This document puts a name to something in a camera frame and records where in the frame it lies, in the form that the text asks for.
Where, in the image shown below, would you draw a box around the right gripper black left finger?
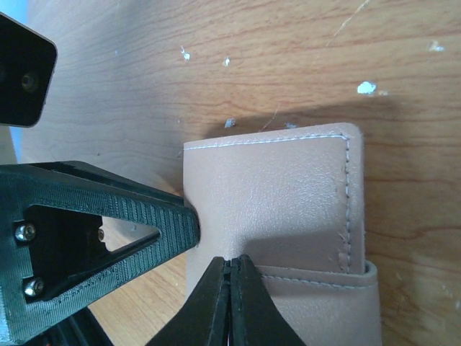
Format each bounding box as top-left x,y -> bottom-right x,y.
147,257 -> 231,345

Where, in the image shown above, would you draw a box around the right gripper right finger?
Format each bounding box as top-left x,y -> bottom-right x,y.
229,255 -> 305,345

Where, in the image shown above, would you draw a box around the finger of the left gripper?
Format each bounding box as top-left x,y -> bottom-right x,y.
1,161 -> 200,344

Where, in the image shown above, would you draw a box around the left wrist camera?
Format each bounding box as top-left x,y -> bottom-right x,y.
1,13 -> 58,128

